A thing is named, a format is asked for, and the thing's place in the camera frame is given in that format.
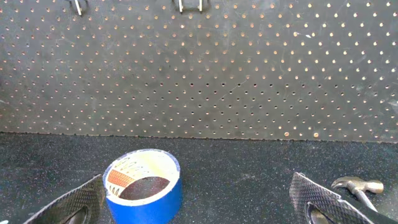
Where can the hammer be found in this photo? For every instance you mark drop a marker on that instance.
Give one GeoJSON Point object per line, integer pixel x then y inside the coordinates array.
{"type": "Point", "coordinates": [357, 186]}

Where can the metal hook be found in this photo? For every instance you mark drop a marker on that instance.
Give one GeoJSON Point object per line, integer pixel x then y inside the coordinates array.
{"type": "Point", "coordinates": [77, 7]}
{"type": "Point", "coordinates": [180, 5]}

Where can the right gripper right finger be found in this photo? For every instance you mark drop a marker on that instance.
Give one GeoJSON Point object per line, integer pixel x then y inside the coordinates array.
{"type": "Point", "coordinates": [320, 199]}

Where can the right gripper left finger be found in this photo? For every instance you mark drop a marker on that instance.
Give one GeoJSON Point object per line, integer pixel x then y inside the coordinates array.
{"type": "Point", "coordinates": [77, 202]}

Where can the black pegboard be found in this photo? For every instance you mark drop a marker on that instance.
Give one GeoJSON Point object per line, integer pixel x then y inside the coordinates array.
{"type": "Point", "coordinates": [199, 68]}

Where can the roll of blue tape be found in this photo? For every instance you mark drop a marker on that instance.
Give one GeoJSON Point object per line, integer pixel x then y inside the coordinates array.
{"type": "Point", "coordinates": [146, 208]}

